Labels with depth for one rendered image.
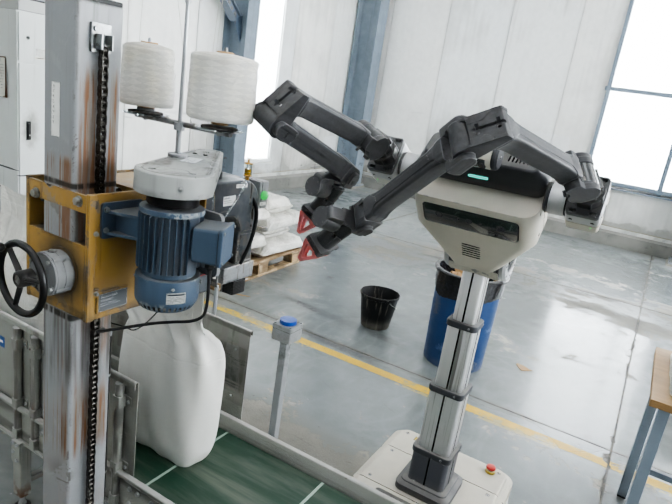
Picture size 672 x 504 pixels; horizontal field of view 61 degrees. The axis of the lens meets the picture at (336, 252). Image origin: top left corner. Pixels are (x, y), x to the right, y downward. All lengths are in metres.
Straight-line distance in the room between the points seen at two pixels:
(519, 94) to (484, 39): 1.04
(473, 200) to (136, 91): 0.96
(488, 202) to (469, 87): 8.11
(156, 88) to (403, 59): 8.80
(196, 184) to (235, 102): 0.22
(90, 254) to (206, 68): 0.51
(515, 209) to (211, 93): 0.87
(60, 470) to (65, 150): 0.86
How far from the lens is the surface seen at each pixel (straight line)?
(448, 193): 1.73
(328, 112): 1.50
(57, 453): 1.78
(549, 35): 9.56
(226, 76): 1.39
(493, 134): 1.22
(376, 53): 10.16
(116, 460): 1.99
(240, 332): 2.20
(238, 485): 2.02
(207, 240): 1.33
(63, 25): 1.45
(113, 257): 1.49
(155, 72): 1.59
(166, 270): 1.35
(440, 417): 2.15
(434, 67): 10.00
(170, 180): 1.29
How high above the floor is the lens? 1.65
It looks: 16 degrees down
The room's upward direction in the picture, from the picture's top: 9 degrees clockwise
